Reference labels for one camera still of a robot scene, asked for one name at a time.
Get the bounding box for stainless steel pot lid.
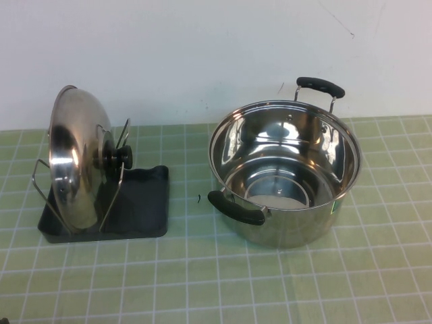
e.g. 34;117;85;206
48;84;135;234

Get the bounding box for black plastic drip tray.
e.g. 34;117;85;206
37;164;169;243

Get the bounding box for green checkered tablecloth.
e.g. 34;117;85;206
0;116;432;324

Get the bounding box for stainless steel pot black handles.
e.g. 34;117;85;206
207;76;362;250

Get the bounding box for metal wire lid rack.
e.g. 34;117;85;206
32;117;132;234

